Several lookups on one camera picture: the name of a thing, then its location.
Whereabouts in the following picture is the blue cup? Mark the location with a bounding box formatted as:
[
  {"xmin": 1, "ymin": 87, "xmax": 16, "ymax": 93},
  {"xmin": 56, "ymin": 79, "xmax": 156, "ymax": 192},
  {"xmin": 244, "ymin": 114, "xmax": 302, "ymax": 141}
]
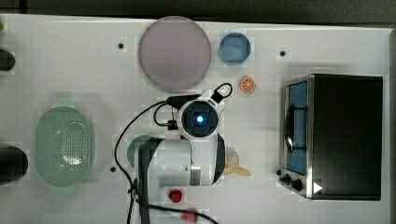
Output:
[{"xmin": 219, "ymin": 33, "xmax": 251, "ymax": 64}]

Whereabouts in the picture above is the silver toaster oven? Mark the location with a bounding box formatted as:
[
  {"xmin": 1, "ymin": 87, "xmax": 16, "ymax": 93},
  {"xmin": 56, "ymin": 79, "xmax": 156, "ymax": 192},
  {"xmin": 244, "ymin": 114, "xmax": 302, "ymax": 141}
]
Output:
[{"xmin": 276, "ymin": 74, "xmax": 383, "ymax": 201}]

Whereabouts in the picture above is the red strawberry toy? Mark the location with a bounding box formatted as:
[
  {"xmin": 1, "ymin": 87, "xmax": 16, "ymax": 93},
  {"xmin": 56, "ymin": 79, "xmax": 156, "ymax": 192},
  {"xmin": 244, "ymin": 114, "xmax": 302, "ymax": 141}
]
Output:
[{"xmin": 168, "ymin": 189, "xmax": 183, "ymax": 203}]

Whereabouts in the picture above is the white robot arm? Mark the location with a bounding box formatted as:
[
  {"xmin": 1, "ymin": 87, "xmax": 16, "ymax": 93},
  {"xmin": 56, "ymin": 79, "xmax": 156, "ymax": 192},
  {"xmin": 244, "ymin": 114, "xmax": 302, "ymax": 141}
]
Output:
[{"xmin": 134, "ymin": 90, "xmax": 225, "ymax": 224}]

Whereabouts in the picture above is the pink strawberry toy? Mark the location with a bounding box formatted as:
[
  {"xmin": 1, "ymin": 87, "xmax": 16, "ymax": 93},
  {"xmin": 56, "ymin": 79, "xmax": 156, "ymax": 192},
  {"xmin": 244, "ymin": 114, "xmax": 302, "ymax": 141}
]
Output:
[{"xmin": 181, "ymin": 208, "xmax": 198, "ymax": 223}]

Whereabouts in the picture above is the green mug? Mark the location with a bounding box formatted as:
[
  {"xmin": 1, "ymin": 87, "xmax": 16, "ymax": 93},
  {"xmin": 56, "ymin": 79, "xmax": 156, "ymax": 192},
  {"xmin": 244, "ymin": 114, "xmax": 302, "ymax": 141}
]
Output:
[{"xmin": 127, "ymin": 135, "xmax": 150, "ymax": 168}]

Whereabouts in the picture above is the black cable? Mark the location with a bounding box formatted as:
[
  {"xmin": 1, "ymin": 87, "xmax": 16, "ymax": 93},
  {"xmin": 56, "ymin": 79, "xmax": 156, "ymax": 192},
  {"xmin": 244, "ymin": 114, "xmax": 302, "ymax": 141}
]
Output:
[{"xmin": 113, "ymin": 82, "xmax": 233, "ymax": 224}]

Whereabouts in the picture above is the orange slice toy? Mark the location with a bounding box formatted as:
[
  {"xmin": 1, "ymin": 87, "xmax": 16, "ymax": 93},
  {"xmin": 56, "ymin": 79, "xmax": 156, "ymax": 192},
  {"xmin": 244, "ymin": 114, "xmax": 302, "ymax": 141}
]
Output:
[{"xmin": 239, "ymin": 76, "xmax": 256, "ymax": 92}]

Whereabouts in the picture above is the grey round plate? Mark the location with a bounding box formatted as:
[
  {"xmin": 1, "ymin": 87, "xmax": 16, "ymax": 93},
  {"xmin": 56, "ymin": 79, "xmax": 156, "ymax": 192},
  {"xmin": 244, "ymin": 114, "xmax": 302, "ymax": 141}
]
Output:
[{"xmin": 138, "ymin": 16, "xmax": 211, "ymax": 91}]

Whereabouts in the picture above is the peeled banana toy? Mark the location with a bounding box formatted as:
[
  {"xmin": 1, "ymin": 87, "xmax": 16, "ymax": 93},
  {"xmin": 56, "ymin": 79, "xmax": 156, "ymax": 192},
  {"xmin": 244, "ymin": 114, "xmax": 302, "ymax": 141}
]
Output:
[{"xmin": 223, "ymin": 148, "xmax": 251, "ymax": 176}]

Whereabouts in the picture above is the green oval strainer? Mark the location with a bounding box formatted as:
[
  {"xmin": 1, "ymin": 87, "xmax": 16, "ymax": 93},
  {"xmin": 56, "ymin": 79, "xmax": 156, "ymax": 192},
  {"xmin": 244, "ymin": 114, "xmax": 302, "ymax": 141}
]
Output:
[{"xmin": 35, "ymin": 106, "xmax": 92, "ymax": 188}]

